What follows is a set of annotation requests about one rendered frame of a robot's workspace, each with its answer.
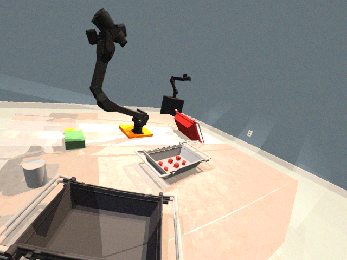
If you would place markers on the white cylinder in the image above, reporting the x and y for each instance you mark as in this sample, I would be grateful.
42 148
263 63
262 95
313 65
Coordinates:
35 173

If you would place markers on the green block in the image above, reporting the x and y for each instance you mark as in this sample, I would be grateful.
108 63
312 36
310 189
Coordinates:
74 139

